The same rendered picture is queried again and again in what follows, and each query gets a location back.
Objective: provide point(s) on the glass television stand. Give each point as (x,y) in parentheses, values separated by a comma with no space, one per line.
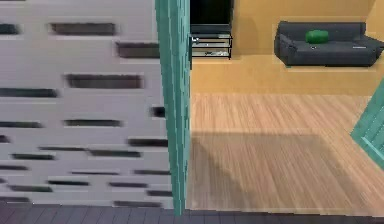
(213,45)

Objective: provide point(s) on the black television set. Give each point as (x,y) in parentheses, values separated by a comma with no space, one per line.
(211,13)

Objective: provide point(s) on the green cushion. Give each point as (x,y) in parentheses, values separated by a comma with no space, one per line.
(316,36)

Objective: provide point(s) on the dark grey sofa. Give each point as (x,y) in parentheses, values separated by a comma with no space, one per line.
(333,51)

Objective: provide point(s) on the teal door frame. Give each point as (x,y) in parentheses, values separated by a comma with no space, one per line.
(175,106)

